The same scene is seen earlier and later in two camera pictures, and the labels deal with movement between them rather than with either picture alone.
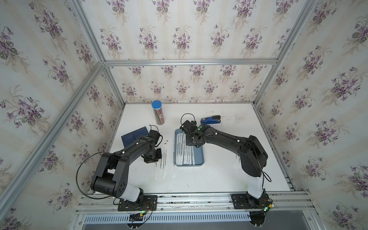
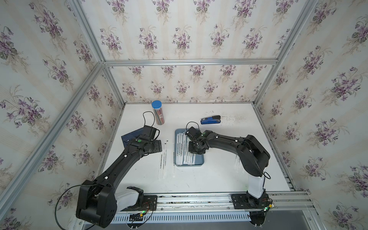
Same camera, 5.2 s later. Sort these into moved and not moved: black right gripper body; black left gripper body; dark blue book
Moved: black right gripper body; black left gripper body
Not moved: dark blue book
